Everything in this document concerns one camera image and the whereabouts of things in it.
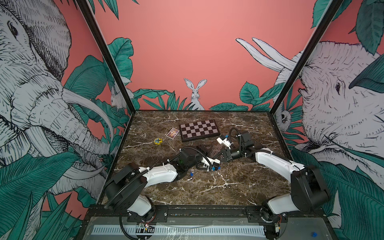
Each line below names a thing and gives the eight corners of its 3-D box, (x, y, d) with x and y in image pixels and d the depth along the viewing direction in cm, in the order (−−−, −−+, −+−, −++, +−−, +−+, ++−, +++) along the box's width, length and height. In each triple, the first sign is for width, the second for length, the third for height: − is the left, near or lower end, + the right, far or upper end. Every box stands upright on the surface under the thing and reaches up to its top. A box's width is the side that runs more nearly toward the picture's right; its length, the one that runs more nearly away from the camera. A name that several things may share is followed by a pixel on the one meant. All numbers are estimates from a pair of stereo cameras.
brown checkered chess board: (181, 142, 104) (181, 140, 101) (178, 127, 113) (178, 124, 110) (219, 135, 108) (220, 132, 106) (214, 121, 117) (214, 118, 115)
